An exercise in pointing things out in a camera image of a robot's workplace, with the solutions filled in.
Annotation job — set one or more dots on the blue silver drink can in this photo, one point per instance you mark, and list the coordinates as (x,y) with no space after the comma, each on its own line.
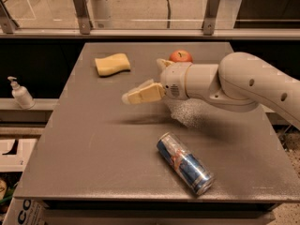
(190,169)

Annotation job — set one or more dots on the white pump dispenser bottle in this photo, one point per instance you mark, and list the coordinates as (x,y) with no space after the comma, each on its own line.
(21,94)

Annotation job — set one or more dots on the white cardboard box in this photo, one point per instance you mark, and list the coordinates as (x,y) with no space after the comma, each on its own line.
(24,212)

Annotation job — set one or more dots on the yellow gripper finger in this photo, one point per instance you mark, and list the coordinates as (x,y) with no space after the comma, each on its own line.
(148,91)
(162,63)

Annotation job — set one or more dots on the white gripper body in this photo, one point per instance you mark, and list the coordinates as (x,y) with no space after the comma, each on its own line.
(173,79)

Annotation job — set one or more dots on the white pipe behind glass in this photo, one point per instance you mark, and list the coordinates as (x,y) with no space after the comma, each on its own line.
(101,13)

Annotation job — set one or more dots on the yellow sponge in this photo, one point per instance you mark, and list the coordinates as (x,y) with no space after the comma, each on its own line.
(112,64)

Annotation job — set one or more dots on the far left metal bracket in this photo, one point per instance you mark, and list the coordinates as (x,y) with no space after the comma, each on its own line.
(7,25)

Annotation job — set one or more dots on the metal railing bracket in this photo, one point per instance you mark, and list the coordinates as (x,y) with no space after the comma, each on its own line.
(83,17)
(210,17)

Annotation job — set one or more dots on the red apple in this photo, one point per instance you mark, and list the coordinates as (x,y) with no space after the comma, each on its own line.
(180,56)

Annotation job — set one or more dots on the left metal railing bracket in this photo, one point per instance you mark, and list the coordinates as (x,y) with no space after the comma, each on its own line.
(83,17)

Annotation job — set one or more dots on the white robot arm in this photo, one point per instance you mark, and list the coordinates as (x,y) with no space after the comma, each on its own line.
(238,83)

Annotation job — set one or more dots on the right metal railing bracket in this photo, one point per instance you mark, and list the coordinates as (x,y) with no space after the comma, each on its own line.
(210,17)

